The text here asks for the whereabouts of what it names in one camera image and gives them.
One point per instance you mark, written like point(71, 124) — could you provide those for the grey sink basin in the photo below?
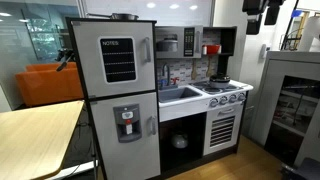
point(176, 94)

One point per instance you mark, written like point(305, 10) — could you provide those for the grey glass-door cabinet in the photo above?
point(266, 100)

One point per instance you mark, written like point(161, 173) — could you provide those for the fridge door with chalkboard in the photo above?
point(86, 66)

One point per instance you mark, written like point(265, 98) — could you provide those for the white wall device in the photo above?
point(264, 51)

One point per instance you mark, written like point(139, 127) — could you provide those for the wooden slotted spatula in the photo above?
point(209, 68)

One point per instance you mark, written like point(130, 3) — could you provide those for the grey microwave door with keypad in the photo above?
point(189, 41)

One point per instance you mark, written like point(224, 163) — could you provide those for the grey pot with black lid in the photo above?
point(219, 80)

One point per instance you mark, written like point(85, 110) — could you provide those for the red faucet tap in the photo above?
point(174, 80)

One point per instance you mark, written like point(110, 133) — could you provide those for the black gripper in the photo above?
point(255, 6)

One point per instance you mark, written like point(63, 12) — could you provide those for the orange sofa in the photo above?
point(46, 86)

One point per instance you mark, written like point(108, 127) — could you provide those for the dark frying pan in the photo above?
point(125, 16)

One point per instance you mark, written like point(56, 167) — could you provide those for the black stove top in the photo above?
point(201, 85)

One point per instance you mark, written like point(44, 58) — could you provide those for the silver kettle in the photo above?
point(180, 140)

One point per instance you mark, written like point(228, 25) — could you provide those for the wooden spoon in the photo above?
point(194, 71)

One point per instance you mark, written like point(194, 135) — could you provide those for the yellow metal post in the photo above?
point(302, 25)

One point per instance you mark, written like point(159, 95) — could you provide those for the grey toy faucet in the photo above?
point(166, 71)

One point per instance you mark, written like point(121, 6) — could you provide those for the light wooden table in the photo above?
point(33, 136)

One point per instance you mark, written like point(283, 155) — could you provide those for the black and white toy kitchen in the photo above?
point(180, 111)

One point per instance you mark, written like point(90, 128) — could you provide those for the white shaker orange cap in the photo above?
point(204, 50)

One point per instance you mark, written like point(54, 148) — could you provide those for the red bowl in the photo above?
point(213, 49)

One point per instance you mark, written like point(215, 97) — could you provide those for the fridge door with water dispenser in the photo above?
point(106, 150)

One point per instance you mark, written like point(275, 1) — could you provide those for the dark grey seat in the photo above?
point(306, 170)

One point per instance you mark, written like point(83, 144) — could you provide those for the blue faucet tap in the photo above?
point(162, 82)

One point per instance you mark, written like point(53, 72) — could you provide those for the grey stove knob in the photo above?
point(241, 96)
point(213, 102)
point(223, 100)
point(232, 98)

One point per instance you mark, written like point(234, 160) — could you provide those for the black tripod camera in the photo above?
point(65, 58)

